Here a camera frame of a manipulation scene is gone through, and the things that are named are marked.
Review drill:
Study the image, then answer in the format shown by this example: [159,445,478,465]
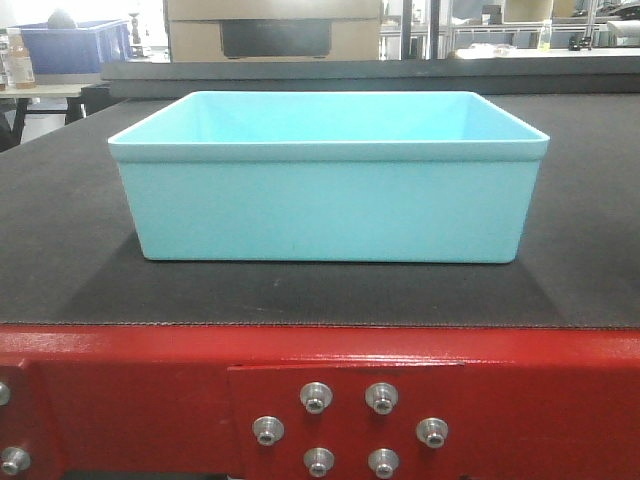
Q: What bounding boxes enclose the light blue plastic bin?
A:
[108,91,549,263]

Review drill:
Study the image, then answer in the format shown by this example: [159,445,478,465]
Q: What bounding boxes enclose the black conveyor belt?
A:
[0,92,640,330]

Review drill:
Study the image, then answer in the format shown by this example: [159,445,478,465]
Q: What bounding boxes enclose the silver bolt upper left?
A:
[299,382,333,415]

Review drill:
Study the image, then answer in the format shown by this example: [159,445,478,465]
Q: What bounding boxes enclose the silver bolt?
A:
[416,417,449,449]
[365,382,399,415]
[303,447,335,478]
[299,382,333,415]
[367,448,400,479]
[1,447,31,476]
[252,415,285,446]

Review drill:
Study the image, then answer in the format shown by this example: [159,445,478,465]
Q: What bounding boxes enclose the silver bolt upper right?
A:
[365,382,399,415]

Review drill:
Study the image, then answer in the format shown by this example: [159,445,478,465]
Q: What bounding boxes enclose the silver bolt middle left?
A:
[252,415,285,446]

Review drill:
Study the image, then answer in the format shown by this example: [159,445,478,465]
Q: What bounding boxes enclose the silver bolt middle right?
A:
[416,417,449,449]

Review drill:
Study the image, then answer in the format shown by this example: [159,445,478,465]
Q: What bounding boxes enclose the silver bolt lower right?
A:
[367,448,400,479]

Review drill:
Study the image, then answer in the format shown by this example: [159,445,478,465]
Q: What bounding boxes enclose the beige cabinet with black panel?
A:
[163,1,381,62]

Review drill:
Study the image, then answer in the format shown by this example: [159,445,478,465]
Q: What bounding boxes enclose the white background table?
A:
[1,84,89,152]

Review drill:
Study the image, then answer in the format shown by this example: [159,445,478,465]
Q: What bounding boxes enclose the dark blue crate on table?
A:
[18,19,132,75]

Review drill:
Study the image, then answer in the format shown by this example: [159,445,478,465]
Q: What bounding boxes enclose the clear plastic bottle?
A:
[6,27,37,89]

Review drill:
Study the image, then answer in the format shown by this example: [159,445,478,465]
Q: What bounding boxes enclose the silver bolt far left lower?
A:
[1,447,31,476]

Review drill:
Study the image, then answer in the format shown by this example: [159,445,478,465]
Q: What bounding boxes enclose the red conveyor frame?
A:
[1,326,639,479]

